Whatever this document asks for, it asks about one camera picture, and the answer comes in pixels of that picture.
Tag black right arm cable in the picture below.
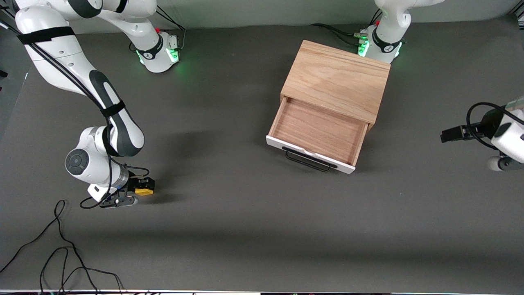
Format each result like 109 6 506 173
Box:
0 20 151 210

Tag white-front drawer with black handle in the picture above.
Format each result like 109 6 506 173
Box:
265 96 370 175

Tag black arm base cables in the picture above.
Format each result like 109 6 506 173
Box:
309 8 384 46
129 8 187 52

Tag black right arm base cables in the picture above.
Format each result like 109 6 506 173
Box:
129 8 187 52

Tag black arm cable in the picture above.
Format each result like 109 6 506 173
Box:
466 102 524 150
0 20 151 210

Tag wooden drawer cabinet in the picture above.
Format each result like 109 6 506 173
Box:
280 39 391 133

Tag black left arm base cables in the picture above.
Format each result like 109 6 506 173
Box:
309 8 384 46

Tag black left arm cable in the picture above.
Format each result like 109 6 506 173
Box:
466 102 524 150

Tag thin black loose cable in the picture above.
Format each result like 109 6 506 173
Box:
0 200 125 295

